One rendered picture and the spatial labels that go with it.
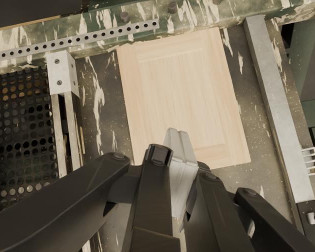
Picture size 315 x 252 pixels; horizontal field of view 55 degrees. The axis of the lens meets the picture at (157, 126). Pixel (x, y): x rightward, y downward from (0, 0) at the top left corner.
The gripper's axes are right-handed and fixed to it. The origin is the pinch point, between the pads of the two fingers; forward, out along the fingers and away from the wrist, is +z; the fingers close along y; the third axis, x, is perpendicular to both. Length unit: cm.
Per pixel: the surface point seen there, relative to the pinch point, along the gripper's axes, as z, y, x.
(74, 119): 63, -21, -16
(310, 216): 51, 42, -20
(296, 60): 102, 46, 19
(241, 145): 63, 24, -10
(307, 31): 95, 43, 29
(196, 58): 74, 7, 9
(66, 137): 64, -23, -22
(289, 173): 57, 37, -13
